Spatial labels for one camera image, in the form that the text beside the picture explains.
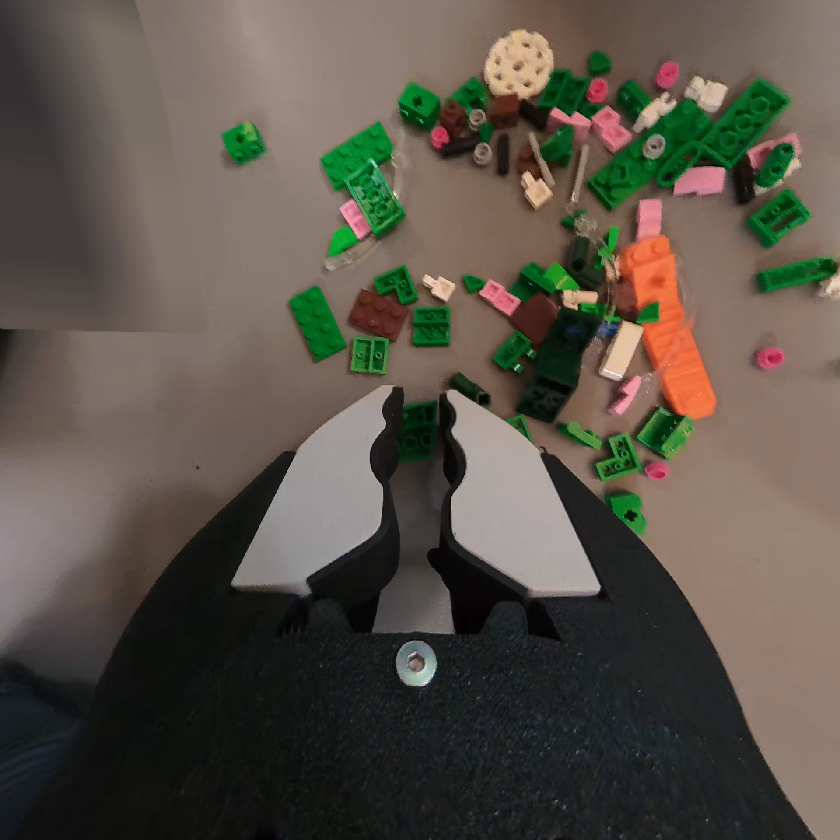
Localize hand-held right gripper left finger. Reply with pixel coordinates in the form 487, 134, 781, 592
230, 385, 404, 634

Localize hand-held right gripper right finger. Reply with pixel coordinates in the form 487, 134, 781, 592
428, 390, 603, 636

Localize green two-by-two lego piece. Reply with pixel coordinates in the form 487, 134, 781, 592
399, 402, 439, 464

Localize pile of loose lego pieces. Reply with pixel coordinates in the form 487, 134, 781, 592
287, 28, 840, 536

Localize small green lego brick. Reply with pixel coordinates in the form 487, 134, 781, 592
221, 121, 267, 165

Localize orange brick separator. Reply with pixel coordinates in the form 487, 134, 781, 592
617, 236, 718, 420

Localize person's own torso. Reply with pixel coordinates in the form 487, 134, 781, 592
0, 659, 89, 840

